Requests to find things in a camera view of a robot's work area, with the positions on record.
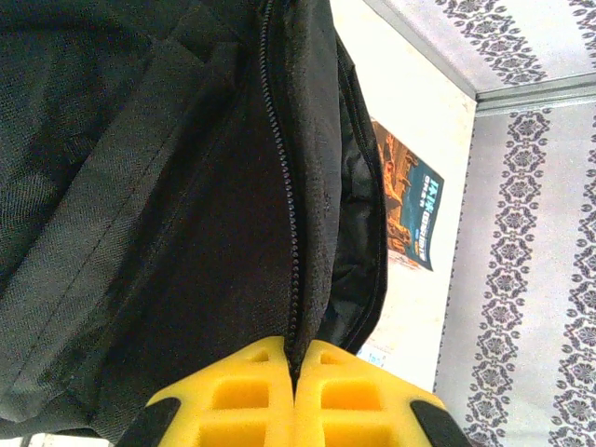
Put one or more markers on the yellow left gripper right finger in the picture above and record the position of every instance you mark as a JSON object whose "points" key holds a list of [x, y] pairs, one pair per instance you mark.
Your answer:
{"points": [[354, 400]]}

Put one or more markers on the blue and orange canyon book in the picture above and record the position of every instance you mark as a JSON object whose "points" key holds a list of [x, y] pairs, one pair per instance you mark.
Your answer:
{"points": [[414, 200]]}

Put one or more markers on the black fabric backpack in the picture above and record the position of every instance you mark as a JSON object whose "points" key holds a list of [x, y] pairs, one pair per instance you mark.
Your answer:
{"points": [[139, 209]]}

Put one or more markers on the aluminium frame post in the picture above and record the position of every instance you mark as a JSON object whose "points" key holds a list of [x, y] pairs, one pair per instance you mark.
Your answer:
{"points": [[535, 95]]}

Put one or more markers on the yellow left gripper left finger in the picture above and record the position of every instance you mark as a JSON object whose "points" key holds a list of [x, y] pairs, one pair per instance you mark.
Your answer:
{"points": [[242, 400]]}

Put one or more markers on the light blue printed booklet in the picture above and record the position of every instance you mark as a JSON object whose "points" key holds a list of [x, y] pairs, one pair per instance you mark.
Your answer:
{"points": [[375, 357]]}

